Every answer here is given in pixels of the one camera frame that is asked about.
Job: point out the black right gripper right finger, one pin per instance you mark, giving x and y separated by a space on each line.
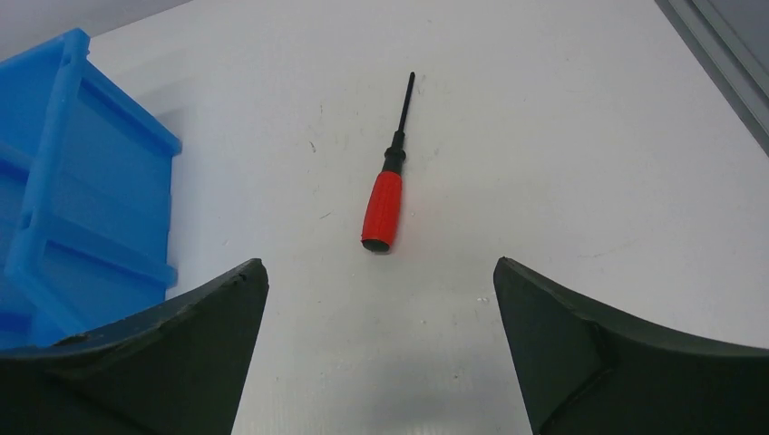
585 367

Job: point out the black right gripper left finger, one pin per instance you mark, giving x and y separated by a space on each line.
178 367

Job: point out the blue plastic bin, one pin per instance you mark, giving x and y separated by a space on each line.
85 197

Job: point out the red handled black screwdriver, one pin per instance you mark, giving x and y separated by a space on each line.
383 210

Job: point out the grey metal table edge rail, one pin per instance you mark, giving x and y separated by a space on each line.
729 39

